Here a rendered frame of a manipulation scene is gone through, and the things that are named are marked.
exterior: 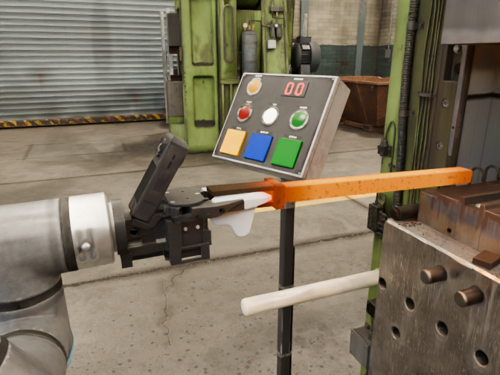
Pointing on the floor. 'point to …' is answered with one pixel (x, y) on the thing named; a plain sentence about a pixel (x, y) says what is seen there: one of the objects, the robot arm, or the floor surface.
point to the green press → (227, 59)
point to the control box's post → (286, 235)
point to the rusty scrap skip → (366, 102)
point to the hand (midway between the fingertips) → (260, 190)
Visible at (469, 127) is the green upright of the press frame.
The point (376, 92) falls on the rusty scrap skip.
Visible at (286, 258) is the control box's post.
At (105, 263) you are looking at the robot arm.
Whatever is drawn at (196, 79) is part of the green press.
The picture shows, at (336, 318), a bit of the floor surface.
